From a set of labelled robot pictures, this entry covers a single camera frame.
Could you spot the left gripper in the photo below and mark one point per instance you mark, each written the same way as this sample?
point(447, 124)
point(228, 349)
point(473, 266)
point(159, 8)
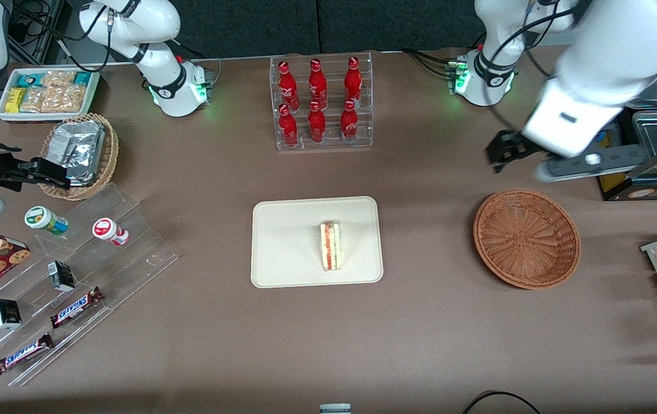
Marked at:
point(513, 145)

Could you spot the triangle sandwich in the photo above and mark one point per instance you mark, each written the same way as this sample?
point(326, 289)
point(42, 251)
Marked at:
point(331, 246)

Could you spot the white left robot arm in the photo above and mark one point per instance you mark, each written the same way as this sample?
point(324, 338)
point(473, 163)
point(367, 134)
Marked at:
point(621, 46)

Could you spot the white snack tray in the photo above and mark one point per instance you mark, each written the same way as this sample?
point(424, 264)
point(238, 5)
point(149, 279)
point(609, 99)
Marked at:
point(2, 112)

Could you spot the light wicker basket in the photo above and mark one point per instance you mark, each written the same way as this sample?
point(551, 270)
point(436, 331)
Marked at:
point(108, 155)

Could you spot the brown wicker basket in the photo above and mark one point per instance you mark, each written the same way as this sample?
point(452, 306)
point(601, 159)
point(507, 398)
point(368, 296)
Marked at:
point(526, 238)

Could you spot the cream plastic tray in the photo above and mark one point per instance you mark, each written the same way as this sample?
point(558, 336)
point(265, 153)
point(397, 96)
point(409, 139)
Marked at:
point(282, 241)

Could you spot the green lid white cup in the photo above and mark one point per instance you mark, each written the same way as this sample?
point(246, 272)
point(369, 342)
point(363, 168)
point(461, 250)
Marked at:
point(41, 218)

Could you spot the stacked foil containers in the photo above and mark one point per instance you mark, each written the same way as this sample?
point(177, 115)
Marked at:
point(78, 146)

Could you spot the clear cracker bag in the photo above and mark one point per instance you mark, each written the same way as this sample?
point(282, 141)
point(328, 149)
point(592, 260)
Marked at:
point(70, 99)
point(58, 78)
point(38, 100)

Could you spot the yellow snack packet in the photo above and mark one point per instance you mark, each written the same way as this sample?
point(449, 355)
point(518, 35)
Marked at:
point(15, 99)

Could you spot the red lid white cup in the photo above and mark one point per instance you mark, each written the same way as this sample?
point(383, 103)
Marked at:
point(105, 229)

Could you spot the teal snack packet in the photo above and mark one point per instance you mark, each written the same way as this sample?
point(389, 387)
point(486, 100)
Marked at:
point(82, 78)
point(28, 80)

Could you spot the black box with barcode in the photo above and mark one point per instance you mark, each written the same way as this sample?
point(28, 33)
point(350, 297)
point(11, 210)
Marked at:
point(61, 276)

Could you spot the clear acrylic tiered stand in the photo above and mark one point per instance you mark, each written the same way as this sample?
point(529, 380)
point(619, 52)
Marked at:
point(133, 259)

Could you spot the Snickers bar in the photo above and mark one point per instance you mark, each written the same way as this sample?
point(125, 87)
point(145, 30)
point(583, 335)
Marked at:
point(22, 353)
point(75, 307)

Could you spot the black box gold print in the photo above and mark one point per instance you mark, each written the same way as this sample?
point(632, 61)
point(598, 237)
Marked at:
point(5, 314)

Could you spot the red cola bottle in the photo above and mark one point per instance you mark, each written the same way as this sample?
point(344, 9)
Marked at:
point(349, 122)
point(317, 123)
point(288, 127)
point(287, 85)
point(317, 83)
point(353, 80)

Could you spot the clear acrylic bottle rack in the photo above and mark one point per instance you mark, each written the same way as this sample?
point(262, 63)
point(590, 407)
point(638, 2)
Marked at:
point(331, 92)

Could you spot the grey striped object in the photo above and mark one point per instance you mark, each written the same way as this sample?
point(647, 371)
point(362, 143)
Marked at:
point(335, 409)

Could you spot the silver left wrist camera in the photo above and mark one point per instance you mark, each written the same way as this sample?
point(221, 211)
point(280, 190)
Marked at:
point(615, 162)

